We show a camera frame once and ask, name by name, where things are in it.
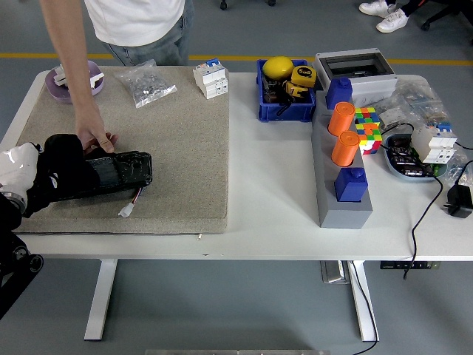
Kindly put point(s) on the purple oval tray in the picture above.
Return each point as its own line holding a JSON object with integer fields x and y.
{"x": 55, "y": 92}

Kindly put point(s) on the white circuit breaker blue switch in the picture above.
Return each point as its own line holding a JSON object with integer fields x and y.
{"x": 433, "y": 146}
{"x": 209, "y": 79}

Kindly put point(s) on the black power adapter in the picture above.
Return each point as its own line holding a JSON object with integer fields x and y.
{"x": 460, "y": 201}

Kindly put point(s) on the blue block with knob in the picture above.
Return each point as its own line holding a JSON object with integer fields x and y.
{"x": 339, "y": 94}
{"x": 352, "y": 186}

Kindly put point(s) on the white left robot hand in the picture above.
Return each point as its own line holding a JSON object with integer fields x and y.
{"x": 16, "y": 166}

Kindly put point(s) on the black table control panel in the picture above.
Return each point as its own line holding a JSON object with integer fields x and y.
{"x": 406, "y": 264}

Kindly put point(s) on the white table leg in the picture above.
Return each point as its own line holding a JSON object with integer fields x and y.
{"x": 99, "y": 303}
{"x": 364, "y": 314}

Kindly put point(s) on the dark small parts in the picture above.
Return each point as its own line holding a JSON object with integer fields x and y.
{"x": 272, "y": 92}

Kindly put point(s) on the clear bag of parts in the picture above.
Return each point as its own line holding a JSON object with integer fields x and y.
{"x": 460, "y": 162}
{"x": 418, "y": 98}

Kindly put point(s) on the yellow black tape measure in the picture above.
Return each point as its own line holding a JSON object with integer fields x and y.
{"x": 296, "y": 90}

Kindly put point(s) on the yellow round ball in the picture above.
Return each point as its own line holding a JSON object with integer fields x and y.
{"x": 278, "y": 67}

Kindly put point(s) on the person's leg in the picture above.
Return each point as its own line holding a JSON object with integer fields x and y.
{"x": 425, "y": 4}

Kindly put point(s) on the grey-brown table mat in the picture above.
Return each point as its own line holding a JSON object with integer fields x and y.
{"x": 177, "y": 155}

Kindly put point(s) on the clear bag of screws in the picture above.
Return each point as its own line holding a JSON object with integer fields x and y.
{"x": 146, "y": 84}

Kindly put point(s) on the light blue oval tray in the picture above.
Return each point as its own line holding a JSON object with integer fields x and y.
{"x": 394, "y": 168}

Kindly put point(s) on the multicolour puzzle cube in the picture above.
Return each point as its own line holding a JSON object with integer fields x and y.
{"x": 370, "y": 138}

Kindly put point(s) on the blue plastic bin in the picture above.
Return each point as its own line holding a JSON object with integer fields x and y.
{"x": 286, "y": 111}

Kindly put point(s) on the orange cylinder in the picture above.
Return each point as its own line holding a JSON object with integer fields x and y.
{"x": 340, "y": 120}
{"x": 344, "y": 149}

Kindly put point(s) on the black chips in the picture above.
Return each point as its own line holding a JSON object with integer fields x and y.
{"x": 405, "y": 157}

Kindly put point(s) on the grey metal box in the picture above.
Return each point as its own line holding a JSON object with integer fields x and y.
{"x": 332, "y": 271}

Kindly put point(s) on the black glossy panel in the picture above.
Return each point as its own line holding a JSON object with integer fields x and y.
{"x": 125, "y": 172}

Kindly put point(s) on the grey electrical enclosure box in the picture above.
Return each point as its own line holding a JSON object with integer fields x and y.
{"x": 374, "y": 87}

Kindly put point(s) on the black chair base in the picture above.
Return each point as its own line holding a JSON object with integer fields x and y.
{"x": 447, "y": 15}

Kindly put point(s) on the grey shape holder base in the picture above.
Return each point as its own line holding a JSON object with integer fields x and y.
{"x": 344, "y": 214}

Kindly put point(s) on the white sneaker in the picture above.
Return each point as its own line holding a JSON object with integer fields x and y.
{"x": 391, "y": 21}
{"x": 374, "y": 8}

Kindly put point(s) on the small clear bag white label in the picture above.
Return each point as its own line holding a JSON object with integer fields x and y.
{"x": 392, "y": 116}

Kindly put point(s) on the black rag with white print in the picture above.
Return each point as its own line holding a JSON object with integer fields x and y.
{"x": 63, "y": 162}

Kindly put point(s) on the person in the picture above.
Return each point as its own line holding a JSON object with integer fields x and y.
{"x": 136, "y": 22}

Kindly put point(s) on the yellow round tape measure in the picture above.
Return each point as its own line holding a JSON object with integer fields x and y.
{"x": 304, "y": 75}

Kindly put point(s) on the white plastic clip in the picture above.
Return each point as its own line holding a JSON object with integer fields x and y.
{"x": 61, "y": 71}
{"x": 97, "y": 79}
{"x": 60, "y": 80}

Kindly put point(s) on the person's hand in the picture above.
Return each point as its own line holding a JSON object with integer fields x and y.
{"x": 90, "y": 129}

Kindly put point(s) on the person's forearm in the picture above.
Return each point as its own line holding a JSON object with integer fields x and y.
{"x": 70, "y": 55}

